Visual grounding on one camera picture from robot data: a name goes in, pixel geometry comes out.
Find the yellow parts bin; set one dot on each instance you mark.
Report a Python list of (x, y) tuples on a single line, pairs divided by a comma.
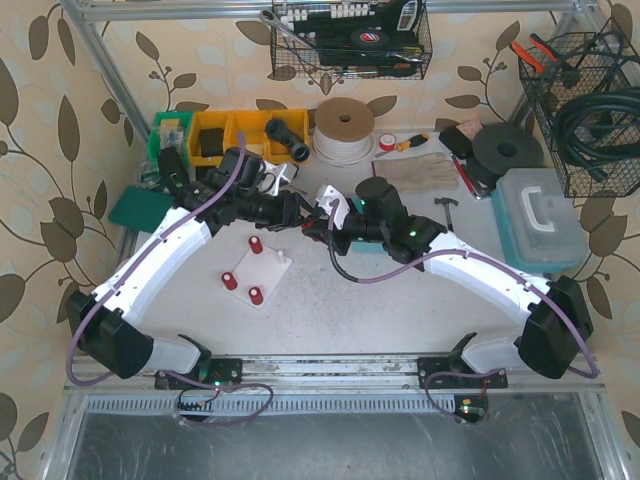
[(252, 123)]

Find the wire basket with tools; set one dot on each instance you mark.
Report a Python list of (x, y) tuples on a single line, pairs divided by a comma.
[(348, 39)]

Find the wire basket with cables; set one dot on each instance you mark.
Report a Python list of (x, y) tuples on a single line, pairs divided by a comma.
[(588, 111)]

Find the yellow black nut driver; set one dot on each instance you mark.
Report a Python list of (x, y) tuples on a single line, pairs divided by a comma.
[(413, 142)]

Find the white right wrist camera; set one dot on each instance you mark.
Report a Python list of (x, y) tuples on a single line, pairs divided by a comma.
[(334, 204)]

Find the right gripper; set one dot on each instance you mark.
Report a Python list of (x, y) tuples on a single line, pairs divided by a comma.
[(338, 235)]

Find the green foam pad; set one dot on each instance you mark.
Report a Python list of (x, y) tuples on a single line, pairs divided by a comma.
[(140, 209)]

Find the orange handled pliers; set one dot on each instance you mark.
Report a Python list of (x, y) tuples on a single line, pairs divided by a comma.
[(535, 57)]

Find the teal plastic toolbox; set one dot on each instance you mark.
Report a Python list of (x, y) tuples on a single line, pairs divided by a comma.
[(538, 227)]

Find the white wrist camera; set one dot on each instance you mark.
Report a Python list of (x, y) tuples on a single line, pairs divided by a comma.
[(334, 204), (276, 177)]

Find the claw hammer steel handle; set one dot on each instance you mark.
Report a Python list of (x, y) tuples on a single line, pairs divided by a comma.
[(447, 204)]

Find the red white tape roll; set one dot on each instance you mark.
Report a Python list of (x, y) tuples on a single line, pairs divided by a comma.
[(387, 142)]

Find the green parts bin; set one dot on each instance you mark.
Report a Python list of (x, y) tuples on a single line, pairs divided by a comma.
[(169, 129)]

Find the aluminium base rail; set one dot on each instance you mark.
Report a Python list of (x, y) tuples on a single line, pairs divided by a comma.
[(283, 385)]

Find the beige work glove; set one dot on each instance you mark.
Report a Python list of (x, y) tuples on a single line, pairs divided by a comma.
[(433, 171)]

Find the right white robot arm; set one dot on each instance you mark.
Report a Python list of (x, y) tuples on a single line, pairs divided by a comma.
[(552, 321)]

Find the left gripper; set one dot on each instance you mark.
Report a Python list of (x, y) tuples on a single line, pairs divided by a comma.
[(291, 210)]

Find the black green battery device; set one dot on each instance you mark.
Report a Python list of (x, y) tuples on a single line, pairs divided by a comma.
[(173, 174)]

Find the red handled pry tool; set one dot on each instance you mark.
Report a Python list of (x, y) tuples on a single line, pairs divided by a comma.
[(475, 188)]

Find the white peg base plate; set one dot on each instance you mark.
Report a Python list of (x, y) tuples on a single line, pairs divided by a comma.
[(265, 271)]

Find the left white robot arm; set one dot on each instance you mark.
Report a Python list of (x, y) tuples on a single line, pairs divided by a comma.
[(105, 324)]

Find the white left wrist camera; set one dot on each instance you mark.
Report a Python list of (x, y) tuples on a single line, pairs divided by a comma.
[(276, 177)]

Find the teal spring tray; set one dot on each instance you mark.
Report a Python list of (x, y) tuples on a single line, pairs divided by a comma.
[(361, 246)]

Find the black rectangular case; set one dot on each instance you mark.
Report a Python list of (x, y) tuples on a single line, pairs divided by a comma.
[(457, 142)]

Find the black pipe fitting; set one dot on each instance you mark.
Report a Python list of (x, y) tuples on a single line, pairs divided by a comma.
[(277, 130)]

